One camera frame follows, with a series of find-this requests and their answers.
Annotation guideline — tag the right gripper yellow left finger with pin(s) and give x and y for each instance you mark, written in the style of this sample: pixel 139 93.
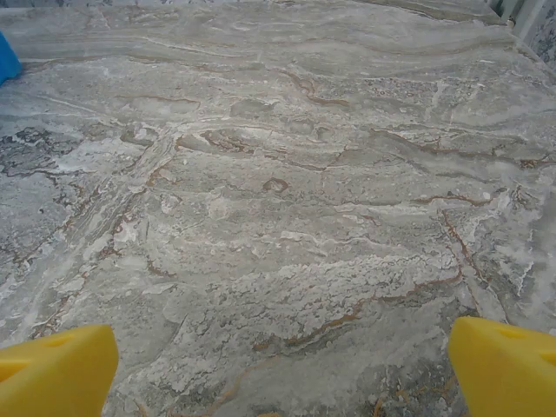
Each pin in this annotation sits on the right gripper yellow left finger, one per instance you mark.
pixel 56 373

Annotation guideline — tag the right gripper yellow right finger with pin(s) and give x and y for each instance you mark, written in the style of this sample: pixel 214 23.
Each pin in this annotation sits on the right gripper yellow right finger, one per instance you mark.
pixel 508 373

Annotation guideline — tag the blue three-compartment bin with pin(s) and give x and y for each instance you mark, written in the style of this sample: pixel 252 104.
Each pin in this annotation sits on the blue three-compartment bin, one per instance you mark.
pixel 8 61

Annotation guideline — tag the aluminium frame post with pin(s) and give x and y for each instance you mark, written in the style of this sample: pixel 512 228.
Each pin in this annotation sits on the aluminium frame post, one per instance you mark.
pixel 517 17

